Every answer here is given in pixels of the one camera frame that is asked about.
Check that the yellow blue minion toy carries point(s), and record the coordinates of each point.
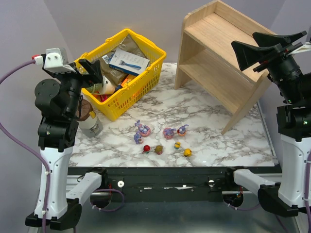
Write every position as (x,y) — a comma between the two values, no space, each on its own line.
(177,145)

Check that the brown foil bag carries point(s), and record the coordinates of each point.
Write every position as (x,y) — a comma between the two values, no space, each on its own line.
(116,77)

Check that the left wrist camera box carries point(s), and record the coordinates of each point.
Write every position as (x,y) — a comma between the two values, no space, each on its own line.
(56,61)

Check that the white orange plush toy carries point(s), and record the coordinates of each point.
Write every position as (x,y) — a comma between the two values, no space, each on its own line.
(106,87)

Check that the red snack packet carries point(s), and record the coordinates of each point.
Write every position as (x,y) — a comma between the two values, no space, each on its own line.
(103,98)

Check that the olive brown toy figure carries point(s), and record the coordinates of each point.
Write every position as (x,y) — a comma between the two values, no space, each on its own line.
(158,149)

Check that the blue razor package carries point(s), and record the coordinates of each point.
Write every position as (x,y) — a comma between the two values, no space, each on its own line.
(128,63)

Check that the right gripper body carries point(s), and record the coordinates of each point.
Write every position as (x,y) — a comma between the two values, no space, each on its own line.
(277,57)

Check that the wooden shelf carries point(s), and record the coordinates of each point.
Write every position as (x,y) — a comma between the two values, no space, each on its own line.
(207,57)

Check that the brown lid white canister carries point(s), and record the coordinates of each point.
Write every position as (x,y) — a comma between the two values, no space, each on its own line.
(89,123)

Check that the green melon toy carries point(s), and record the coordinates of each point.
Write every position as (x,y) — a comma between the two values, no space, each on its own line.
(95,89)

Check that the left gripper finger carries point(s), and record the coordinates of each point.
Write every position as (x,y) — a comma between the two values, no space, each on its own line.
(93,69)
(79,67)

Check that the bunny holding strawberry cake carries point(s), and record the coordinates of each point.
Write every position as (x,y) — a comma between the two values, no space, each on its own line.
(138,138)

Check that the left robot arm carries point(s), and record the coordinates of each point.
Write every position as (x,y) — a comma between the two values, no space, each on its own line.
(56,137)

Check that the yellow duck toy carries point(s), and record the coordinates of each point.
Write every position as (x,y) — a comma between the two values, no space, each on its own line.
(187,153)

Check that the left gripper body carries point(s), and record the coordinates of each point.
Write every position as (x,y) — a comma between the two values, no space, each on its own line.
(79,74)

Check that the yellow plastic basket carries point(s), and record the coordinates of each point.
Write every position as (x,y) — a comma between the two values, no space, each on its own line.
(124,97)

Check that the red round toy figure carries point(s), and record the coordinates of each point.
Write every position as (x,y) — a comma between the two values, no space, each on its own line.
(146,149)

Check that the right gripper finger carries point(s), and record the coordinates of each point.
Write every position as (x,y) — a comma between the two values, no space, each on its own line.
(263,39)
(247,55)

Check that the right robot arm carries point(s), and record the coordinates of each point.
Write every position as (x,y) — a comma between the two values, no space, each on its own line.
(293,194)

